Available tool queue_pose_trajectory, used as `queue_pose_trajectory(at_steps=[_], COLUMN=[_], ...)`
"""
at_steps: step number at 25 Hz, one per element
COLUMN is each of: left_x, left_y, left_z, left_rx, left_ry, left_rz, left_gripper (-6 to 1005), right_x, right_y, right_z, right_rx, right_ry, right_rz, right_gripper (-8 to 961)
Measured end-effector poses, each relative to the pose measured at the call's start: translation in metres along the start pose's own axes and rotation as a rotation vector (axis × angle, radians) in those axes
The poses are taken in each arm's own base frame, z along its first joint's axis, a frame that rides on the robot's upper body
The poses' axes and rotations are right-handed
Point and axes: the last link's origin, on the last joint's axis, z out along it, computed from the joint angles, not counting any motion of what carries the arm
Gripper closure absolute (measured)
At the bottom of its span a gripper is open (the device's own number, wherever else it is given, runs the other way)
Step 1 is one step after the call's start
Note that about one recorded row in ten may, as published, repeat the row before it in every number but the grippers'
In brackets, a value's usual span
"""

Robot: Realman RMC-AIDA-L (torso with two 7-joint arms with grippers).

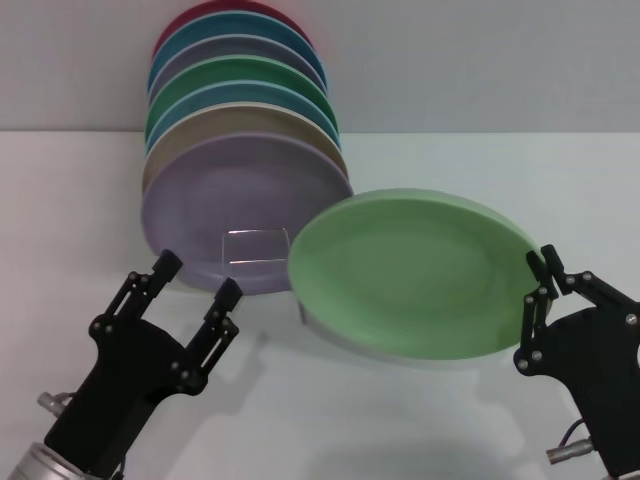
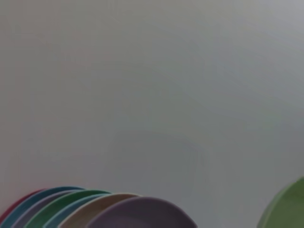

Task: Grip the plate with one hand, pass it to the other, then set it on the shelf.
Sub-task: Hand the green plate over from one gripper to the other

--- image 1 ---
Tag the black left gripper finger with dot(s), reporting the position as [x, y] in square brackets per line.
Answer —
[145, 285]
[215, 330]

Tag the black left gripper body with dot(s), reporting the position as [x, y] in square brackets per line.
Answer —
[120, 380]

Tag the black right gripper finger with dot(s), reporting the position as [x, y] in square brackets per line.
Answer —
[585, 285]
[534, 325]

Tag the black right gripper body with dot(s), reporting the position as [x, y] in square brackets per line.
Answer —
[595, 370]

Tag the light green plate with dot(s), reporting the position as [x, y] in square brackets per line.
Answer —
[410, 280]

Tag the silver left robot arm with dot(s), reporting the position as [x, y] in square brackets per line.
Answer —
[42, 462]

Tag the lilac plate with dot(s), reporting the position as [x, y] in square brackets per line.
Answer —
[240, 190]

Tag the beige plate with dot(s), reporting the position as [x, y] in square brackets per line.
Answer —
[235, 120]

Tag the blue plate with pale rim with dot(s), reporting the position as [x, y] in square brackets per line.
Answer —
[235, 92]

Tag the dark green plate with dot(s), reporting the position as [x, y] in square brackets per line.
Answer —
[240, 70]

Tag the grey lavender plate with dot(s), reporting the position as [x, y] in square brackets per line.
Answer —
[240, 47]

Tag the teal blue plate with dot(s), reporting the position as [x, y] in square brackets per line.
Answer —
[240, 25]

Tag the crimson plate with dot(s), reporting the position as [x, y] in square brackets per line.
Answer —
[200, 10]

